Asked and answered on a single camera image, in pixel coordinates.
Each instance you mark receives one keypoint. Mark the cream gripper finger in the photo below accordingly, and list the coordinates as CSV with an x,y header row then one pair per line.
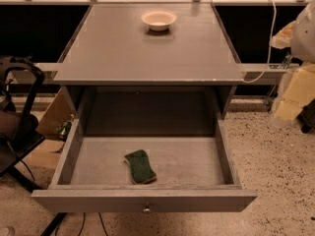
x,y
299,92

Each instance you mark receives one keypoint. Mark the green and yellow sponge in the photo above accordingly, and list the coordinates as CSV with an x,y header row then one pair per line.
x,y
140,168

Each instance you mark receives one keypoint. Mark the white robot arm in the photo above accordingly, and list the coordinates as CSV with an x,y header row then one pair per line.
x,y
299,36

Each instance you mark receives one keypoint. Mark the open grey top drawer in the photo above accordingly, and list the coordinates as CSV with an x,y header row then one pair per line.
x,y
146,150

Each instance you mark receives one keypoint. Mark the white paper bowl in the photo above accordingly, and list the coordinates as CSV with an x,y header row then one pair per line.
x,y
158,20

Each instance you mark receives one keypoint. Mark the grey wooden cabinet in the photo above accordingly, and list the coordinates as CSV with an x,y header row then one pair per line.
x,y
115,48

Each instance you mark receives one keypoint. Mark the cardboard box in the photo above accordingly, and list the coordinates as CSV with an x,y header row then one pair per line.
x,y
58,112

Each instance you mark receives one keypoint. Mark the green bottle on floor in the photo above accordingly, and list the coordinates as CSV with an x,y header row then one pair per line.
x,y
64,130

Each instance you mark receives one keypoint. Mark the black chair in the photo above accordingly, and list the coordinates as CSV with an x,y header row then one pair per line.
x,y
18,134

